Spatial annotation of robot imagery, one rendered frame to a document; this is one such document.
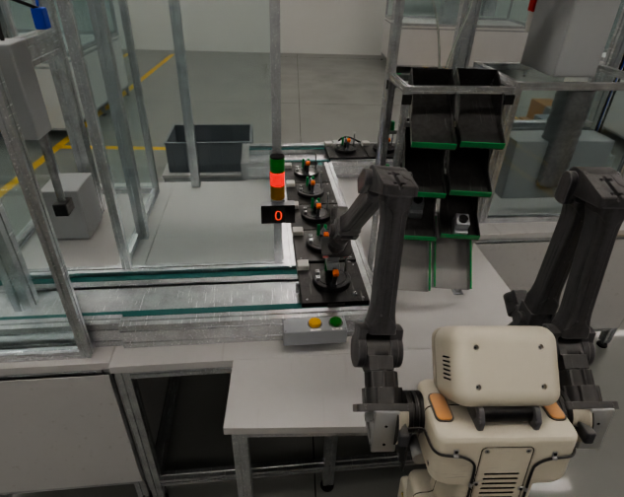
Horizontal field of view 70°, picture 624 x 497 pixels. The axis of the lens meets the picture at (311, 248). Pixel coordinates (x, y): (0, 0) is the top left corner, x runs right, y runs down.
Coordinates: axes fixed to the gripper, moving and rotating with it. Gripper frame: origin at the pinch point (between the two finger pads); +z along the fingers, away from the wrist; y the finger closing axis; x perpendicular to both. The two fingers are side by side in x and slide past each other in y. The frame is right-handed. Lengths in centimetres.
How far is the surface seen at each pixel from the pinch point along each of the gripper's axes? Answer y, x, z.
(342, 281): -3.8, 9.1, 5.8
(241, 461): 33, 66, 2
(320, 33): -120, -764, 717
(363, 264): -14.8, -0.3, 18.4
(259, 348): 26.6, 31.7, 4.1
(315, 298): 6.6, 15.4, 3.3
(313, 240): 3.7, -13.1, 24.4
